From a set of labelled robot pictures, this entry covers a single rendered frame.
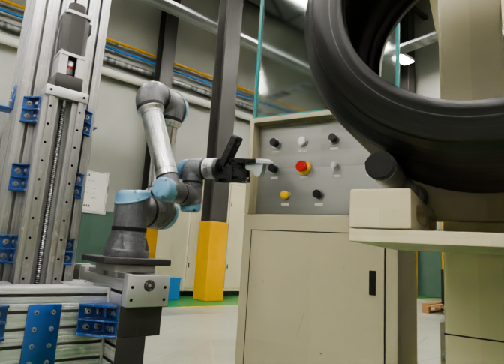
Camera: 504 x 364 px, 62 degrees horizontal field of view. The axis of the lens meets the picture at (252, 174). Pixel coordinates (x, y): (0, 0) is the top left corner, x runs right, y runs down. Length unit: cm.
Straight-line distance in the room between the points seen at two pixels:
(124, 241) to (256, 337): 55
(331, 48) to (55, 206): 106
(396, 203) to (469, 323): 42
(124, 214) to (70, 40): 61
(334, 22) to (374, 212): 32
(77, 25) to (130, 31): 844
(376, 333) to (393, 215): 79
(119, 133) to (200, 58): 291
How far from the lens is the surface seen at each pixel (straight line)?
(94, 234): 887
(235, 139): 142
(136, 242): 143
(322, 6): 78
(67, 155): 150
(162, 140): 145
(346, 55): 71
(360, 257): 138
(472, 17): 114
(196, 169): 148
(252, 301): 153
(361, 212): 65
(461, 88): 107
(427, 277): 1108
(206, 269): 651
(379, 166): 65
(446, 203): 98
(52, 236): 147
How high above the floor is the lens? 76
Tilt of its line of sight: 11 degrees up
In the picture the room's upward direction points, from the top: 4 degrees clockwise
